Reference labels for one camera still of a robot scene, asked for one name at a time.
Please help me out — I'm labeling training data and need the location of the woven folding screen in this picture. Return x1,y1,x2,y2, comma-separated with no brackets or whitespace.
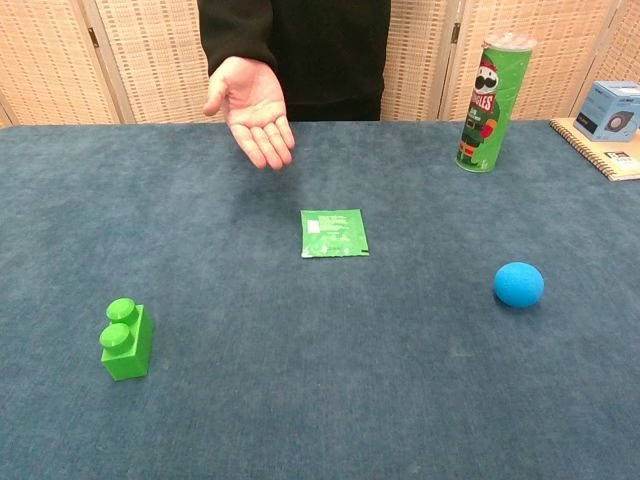
0,0,640,127

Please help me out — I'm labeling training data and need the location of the blue velvet tablecloth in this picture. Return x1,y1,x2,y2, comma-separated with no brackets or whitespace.
0,118,640,480

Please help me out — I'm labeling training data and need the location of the person's black clothed torso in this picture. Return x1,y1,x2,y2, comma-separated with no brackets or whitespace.
259,0,392,122

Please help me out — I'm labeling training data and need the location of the green two-stud building block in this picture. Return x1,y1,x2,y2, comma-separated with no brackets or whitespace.
99,297,155,382

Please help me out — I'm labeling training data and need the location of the light blue speaker box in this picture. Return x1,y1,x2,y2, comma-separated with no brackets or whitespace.
573,79,640,144

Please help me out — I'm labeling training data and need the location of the green Pringles can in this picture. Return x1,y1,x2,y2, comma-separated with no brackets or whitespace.
454,33,538,174

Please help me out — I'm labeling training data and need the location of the spiral bound kraft notebook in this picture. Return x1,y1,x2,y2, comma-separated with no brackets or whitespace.
549,117,640,182

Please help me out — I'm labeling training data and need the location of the blue foam ball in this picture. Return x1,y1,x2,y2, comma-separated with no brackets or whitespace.
493,261,545,307

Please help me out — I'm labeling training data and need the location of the green foil sachet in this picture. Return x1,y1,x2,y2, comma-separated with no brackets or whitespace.
299,208,371,259

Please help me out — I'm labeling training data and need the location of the person's open bare hand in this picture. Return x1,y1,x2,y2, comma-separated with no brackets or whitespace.
202,55,296,172

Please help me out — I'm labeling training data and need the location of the person's black sleeved forearm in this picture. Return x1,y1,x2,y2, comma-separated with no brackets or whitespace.
197,0,279,77

